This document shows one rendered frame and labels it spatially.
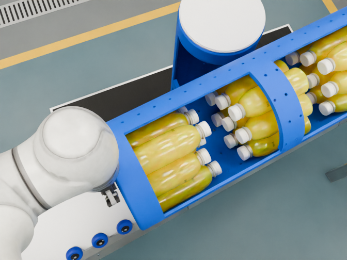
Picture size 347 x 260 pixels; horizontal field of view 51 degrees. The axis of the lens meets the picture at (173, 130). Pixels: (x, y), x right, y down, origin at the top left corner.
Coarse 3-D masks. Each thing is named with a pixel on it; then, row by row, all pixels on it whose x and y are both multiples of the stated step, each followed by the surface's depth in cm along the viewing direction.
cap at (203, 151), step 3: (201, 150) 91; (204, 150) 91; (201, 153) 90; (204, 153) 90; (207, 153) 90; (204, 156) 90; (207, 156) 90; (204, 159) 90; (207, 159) 90; (210, 159) 91; (207, 162) 91
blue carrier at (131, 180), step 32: (320, 32) 93; (256, 64) 89; (288, 64) 115; (160, 96) 91; (192, 96) 86; (288, 96) 86; (128, 128) 82; (224, 128) 111; (288, 128) 87; (320, 128) 95; (128, 160) 78; (224, 160) 106; (256, 160) 100; (128, 192) 78
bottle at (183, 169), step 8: (192, 152) 91; (176, 160) 88; (184, 160) 88; (192, 160) 88; (200, 160) 90; (168, 168) 87; (176, 168) 87; (184, 168) 87; (192, 168) 88; (200, 168) 91; (152, 176) 86; (160, 176) 86; (168, 176) 86; (176, 176) 87; (184, 176) 88; (192, 176) 89; (152, 184) 86; (160, 184) 86; (168, 184) 87; (176, 184) 88; (160, 192) 87
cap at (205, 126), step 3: (201, 123) 88; (204, 123) 88; (207, 123) 88; (201, 126) 87; (204, 126) 87; (207, 126) 87; (204, 129) 87; (207, 129) 87; (210, 129) 88; (204, 132) 87; (207, 132) 87; (210, 132) 88; (207, 135) 88
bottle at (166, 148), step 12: (168, 132) 86; (180, 132) 85; (192, 132) 85; (144, 144) 85; (156, 144) 84; (168, 144) 84; (180, 144) 84; (192, 144) 85; (144, 156) 82; (156, 156) 83; (168, 156) 84; (180, 156) 86; (144, 168) 82; (156, 168) 84
